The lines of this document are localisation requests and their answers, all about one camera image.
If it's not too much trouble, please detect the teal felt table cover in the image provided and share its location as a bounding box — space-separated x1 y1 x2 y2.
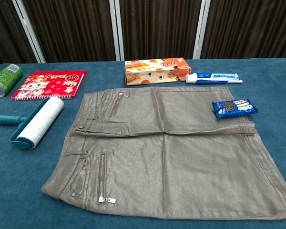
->
0 58 286 229

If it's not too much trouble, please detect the white partition frame post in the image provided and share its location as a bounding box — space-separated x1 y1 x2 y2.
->
11 0 46 64
192 0 212 60
108 0 127 62

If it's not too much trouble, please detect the grey brown zip skirt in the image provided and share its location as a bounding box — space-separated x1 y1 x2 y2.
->
41 86 286 220

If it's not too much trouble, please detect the blue Oreo cookie pack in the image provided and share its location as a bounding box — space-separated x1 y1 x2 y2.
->
211 98 259 119

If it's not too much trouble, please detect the dark pleated curtain panel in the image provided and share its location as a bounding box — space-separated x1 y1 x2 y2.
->
0 0 38 68
22 0 117 63
201 0 286 59
119 0 202 61

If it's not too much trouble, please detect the red spiral cartoon calendar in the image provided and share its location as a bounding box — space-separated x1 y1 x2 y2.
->
11 69 87 101

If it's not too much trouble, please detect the orange snack box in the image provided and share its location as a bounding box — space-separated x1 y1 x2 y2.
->
124 57 191 86

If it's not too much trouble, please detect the white blue toothpaste tube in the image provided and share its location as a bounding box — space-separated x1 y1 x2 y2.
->
185 72 243 84

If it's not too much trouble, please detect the teal handled white lint roller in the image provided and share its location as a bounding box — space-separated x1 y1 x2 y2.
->
0 96 65 150

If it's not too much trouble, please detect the green drink can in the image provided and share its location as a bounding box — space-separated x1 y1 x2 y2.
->
0 63 23 97

